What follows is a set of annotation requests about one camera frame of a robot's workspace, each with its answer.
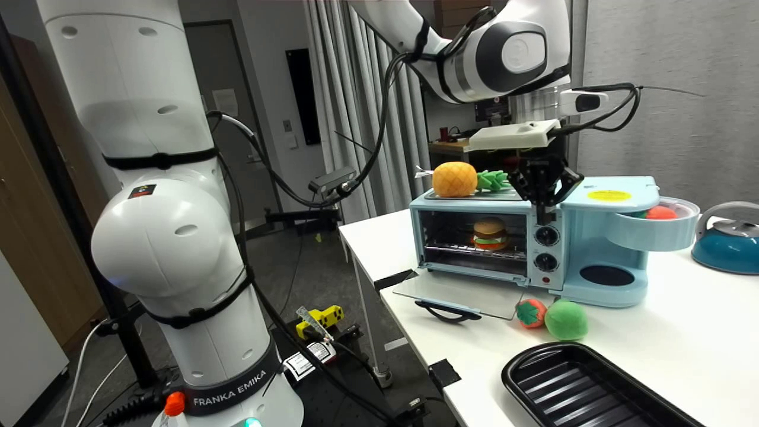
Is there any light blue toy oven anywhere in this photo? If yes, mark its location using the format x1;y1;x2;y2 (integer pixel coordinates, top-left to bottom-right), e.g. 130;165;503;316
407;174;661;310

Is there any green plush pear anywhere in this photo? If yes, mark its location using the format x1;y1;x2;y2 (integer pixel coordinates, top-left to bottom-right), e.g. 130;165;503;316
543;297;591;343

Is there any orange plush pineapple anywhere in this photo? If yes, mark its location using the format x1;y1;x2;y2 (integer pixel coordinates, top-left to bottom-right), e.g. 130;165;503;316
415;160;513;200

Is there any red green plush tomato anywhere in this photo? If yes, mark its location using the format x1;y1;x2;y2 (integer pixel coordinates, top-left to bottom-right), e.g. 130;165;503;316
513;294;551;333

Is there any yellow black tool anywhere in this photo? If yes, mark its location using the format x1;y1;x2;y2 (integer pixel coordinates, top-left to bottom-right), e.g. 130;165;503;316
291;302;348;342

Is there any small black tape patch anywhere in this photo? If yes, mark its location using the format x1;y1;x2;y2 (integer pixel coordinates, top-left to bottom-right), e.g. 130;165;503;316
426;355;465;391

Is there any plush toy burger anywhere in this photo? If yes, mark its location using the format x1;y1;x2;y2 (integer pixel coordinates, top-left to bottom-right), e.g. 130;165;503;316
470;218;510;257

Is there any brown wooden cabinet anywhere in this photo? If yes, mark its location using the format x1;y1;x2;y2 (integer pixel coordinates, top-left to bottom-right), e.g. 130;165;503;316
0;14;108;335

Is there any white bottle orange cap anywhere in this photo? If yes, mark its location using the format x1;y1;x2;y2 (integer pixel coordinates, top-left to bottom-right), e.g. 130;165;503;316
149;388;194;427

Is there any white pleated curtain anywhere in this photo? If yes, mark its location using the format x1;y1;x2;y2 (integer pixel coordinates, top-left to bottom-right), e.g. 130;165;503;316
300;0;436;225

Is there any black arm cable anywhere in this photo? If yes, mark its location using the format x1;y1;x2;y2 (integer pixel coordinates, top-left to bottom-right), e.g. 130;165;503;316
207;30;412;209

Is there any black ribbed griddle pan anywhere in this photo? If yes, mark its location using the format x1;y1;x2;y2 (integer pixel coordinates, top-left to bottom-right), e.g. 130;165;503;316
500;339;706;427

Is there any grey backdrop curtain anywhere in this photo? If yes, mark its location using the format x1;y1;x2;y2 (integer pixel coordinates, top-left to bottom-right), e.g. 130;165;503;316
583;0;759;211

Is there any red plush ball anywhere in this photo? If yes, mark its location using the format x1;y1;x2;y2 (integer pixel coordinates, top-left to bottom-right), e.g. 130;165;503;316
643;202;682;224

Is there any white cabinet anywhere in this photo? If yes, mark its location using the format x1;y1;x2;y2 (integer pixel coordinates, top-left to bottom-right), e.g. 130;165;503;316
0;250;70;427

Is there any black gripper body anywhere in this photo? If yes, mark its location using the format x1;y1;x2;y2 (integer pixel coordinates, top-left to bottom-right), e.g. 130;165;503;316
513;148;572;174

